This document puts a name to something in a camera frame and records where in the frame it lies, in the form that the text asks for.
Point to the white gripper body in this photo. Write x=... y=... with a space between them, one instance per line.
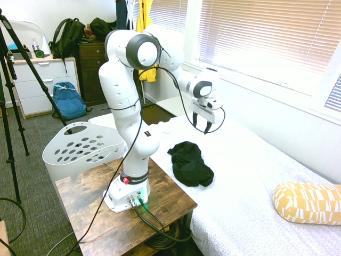
x=205 y=113

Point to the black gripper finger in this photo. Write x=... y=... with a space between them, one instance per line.
x=195 y=118
x=208 y=127

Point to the black garment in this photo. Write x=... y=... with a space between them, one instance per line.
x=191 y=165

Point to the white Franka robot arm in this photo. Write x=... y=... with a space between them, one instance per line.
x=120 y=88

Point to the black bag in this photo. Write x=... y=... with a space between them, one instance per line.
x=102 y=28

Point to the white perforated laundry basket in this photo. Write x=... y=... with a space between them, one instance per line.
x=53 y=152

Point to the cream cushioned bench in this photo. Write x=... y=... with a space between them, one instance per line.
x=175 y=106
x=102 y=121

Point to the small black remote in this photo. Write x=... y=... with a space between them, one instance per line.
x=147 y=133

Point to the white bed cover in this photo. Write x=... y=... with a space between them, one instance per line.
x=239 y=173

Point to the wide white window blind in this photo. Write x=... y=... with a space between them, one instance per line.
x=266 y=32

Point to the dark brown wooden dresser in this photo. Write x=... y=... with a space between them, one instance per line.
x=90 y=74

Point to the yellow hanging garment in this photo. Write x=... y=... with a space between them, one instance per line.
x=145 y=16

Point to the yellow white patterned pillow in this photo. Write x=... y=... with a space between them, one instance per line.
x=306 y=202

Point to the dark blue hanging garment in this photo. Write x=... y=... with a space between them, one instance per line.
x=121 y=14

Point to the rustic wooden side table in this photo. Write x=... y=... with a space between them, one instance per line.
x=88 y=192

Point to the narrow white window blind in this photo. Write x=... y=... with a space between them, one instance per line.
x=334 y=93

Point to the brown stuffed toy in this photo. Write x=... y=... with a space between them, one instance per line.
x=89 y=32

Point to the dark green backpack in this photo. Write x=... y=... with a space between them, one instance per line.
x=68 y=37

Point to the white drawer dresser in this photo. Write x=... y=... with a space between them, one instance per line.
x=45 y=88

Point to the small green round item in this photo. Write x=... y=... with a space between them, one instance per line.
x=39 y=54

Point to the white desk lamp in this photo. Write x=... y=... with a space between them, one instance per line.
x=44 y=40

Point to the clear plastic bottle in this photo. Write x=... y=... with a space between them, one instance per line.
x=35 y=44

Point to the teal box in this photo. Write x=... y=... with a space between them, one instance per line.
x=12 y=47

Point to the brown cardboard piece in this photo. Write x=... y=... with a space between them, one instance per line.
x=3 y=237

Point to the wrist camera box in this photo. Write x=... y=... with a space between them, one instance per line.
x=213 y=103

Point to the black camera tripod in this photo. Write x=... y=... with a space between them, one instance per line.
x=34 y=72

